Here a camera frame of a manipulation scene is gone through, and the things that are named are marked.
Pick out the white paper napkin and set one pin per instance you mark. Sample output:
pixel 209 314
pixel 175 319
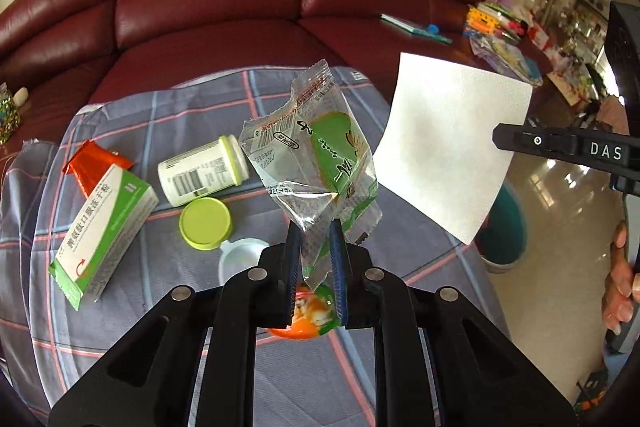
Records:
pixel 450 137

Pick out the person's right hand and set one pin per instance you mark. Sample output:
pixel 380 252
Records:
pixel 620 287

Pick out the orange snack packet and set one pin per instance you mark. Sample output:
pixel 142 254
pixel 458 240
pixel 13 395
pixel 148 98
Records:
pixel 312 312

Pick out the grey checked cloth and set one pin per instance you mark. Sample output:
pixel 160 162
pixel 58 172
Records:
pixel 200 107

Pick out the thin teal book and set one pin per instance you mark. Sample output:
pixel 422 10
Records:
pixel 405 23

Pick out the white bottle with green cap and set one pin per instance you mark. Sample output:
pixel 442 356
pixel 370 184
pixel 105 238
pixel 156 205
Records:
pixel 200 172

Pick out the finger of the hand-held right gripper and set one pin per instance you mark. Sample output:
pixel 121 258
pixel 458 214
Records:
pixel 520 139

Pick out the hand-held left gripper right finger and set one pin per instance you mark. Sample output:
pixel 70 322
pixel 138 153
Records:
pixel 339 277

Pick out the small white plastic cup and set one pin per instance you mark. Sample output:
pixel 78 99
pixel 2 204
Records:
pixel 240 257

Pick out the orange foil snack wrapper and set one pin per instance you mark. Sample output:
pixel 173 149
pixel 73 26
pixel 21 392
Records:
pixel 90 167

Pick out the light green round lid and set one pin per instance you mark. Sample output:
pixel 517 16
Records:
pixel 205 224

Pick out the colourful clutter pile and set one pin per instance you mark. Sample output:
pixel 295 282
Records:
pixel 575 57

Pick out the pile of colourful books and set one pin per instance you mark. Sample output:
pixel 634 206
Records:
pixel 492 19

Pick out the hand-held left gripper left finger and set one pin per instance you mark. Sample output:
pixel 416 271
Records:
pixel 277 287

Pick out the teal plastic bucket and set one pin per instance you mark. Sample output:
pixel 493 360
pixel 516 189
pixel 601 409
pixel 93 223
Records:
pixel 510 227

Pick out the bag of colourful beads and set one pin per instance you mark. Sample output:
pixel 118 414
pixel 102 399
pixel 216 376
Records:
pixel 7 117

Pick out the green white medicine box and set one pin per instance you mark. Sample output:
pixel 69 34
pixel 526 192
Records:
pixel 100 232

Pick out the clear green snack wrapper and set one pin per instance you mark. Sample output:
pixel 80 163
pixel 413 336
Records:
pixel 330 152

